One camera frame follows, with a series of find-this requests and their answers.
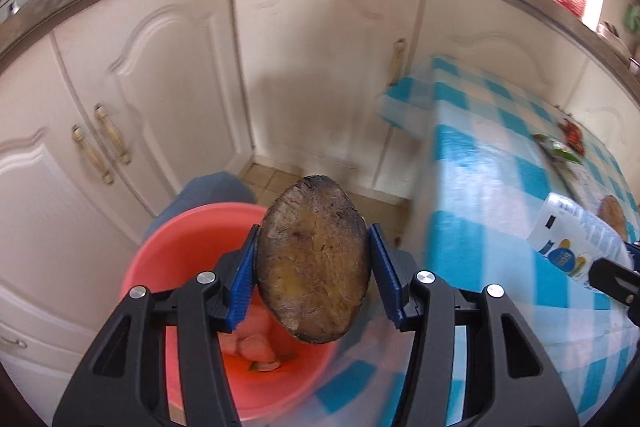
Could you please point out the brown baked potato half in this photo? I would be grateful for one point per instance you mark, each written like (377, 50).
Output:
(312, 261)

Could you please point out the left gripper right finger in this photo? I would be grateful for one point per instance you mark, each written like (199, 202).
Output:
(509, 378)

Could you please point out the green cookie packet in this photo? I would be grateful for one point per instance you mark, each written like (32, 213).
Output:
(555, 149)

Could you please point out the blue checkered tablecloth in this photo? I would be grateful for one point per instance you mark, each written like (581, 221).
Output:
(482, 182)

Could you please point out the blue jeans knee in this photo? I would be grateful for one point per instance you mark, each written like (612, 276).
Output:
(203, 190)

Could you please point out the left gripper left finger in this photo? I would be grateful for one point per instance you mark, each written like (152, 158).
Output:
(121, 380)

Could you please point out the pink plastic bucket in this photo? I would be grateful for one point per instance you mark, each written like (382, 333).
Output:
(269, 370)

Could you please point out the red snack packet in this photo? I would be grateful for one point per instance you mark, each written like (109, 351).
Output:
(573, 136)

